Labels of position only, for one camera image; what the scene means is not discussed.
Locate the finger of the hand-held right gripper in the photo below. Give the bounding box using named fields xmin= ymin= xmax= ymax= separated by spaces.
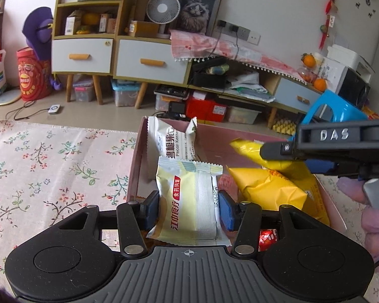
xmin=259 ymin=141 xmax=299 ymax=160
xmin=305 ymin=159 xmax=338 ymax=175

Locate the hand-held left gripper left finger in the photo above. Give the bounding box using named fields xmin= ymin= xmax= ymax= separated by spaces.
xmin=57 ymin=190 xmax=160 ymax=258

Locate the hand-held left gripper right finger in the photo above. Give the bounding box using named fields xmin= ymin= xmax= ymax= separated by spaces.
xmin=219 ymin=189 xmax=319 ymax=257

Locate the small yellow snack packet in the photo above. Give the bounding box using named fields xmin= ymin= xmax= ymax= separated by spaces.
xmin=230 ymin=138 xmax=310 ymax=172

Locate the pale green snack packet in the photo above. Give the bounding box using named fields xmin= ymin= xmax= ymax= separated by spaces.
xmin=146 ymin=156 xmax=232 ymax=247

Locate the large yellow snack packet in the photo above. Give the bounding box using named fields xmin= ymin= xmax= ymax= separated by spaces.
xmin=227 ymin=167 xmax=330 ymax=226

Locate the pink cardboard box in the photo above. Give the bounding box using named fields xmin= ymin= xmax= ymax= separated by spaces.
xmin=126 ymin=116 xmax=348 ymax=250

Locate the person's right hand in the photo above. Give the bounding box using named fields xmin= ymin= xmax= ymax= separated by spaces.
xmin=336 ymin=177 xmax=379 ymax=272

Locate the yellow egg carton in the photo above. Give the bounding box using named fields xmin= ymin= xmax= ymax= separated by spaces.
xmin=272 ymin=118 xmax=297 ymax=136

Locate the red candy wrapper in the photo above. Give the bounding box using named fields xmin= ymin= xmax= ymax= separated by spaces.
xmin=259 ymin=229 xmax=280 ymax=251

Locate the clear plastic bin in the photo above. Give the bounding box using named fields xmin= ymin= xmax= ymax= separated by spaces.
xmin=227 ymin=106 xmax=261 ymax=124

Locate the blue plastic stool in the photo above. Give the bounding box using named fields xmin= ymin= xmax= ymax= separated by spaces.
xmin=289 ymin=89 xmax=368 ymax=142

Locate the black microwave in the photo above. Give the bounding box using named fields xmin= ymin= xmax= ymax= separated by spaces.
xmin=338 ymin=68 xmax=371 ymax=109

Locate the low wooden cabinet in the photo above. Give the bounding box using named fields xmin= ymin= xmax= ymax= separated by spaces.
xmin=186 ymin=55 xmax=326 ymax=128

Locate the pile of white papers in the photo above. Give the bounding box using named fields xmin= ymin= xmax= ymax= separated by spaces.
xmin=226 ymin=71 xmax=275 ymax=103

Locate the white snack packet green print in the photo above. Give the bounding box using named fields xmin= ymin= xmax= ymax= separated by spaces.
xmin=147 ymin=116 xmax=198 ymax=161

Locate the bag of oranges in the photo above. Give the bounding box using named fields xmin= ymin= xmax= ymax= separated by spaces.
xmin=298 ymin=66 xmax=316 ymax=83

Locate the red box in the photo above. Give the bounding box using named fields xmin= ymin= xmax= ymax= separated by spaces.
xmin=186 ymin=96 xmax=228 ymax=123

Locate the black bag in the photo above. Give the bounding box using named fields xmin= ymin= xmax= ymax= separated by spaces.
xmin=189 ymin=61 xmax=231 ymax=89

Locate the small black box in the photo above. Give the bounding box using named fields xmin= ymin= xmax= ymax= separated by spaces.
xmin=167 ymin=101 xmax=187 ymax=120

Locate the small clear storage box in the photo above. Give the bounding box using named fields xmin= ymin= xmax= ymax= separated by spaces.
xmin=155 ymin=93 xmax=171 ymax=112

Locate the floral tablecloth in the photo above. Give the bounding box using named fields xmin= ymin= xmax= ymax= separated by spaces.
xmin=0 ymin=119 xmax=379 ymax=291

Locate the clear storage box blue lid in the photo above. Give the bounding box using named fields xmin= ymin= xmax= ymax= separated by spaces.
xmin=111 ymin=80 xmax=143 ymax=107

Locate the black keyboard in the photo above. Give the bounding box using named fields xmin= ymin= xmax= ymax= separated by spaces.
xmin=154 ymin=85 xmax=190 ymax=100

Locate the pink patterned cloth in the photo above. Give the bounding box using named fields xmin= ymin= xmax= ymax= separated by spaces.
xmin=170 ymin=29 xmax=307 ymax=78

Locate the framed cat picture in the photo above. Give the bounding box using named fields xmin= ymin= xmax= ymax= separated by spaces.
xmin=172 ymin=0 xmax=225 ymax=35

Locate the red cylindrical barrel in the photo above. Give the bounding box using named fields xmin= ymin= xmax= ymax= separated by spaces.
xmin=16 ymin=47 xmax=54 ymax=102

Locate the brown cardboard box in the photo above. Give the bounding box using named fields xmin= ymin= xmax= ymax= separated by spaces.
xmin=128 ymin=20 xmax=160 ymax=38

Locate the round white base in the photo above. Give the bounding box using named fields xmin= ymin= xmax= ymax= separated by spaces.
xmin=0 ymin=88 xmax=22 ymax=106

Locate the white desk fan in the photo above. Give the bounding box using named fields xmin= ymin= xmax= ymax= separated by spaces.
xmin=146 ymin=0 xmax=180 ymax=38

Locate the orange round ornament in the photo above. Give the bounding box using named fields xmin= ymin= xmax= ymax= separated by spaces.
xmin=82 ymin=13 xmax=100 ymax=34

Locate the wooden shelf cabinet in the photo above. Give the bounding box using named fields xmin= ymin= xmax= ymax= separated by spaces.
xmin=51 ymin=0 xmax=193 ymax=106

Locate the purple plush toy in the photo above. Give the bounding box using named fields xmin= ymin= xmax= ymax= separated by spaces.
xmin=22 ymin=6 xmax=64 ymax=90

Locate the grey wall socket panel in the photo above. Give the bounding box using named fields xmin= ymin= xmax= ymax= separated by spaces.
xmin=217 ymin=20 xmax=251 ymax=41

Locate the black power plug cable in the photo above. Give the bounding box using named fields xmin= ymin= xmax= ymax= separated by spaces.
xmin=208 ymin=20 xmax=241 ymax=59

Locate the white drawer orange handle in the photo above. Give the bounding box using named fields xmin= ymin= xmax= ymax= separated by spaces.
xmin=51 ymin=38 xmax=114 ymax=74
xmin=115 ymin=39 xmax=188 ymax=81

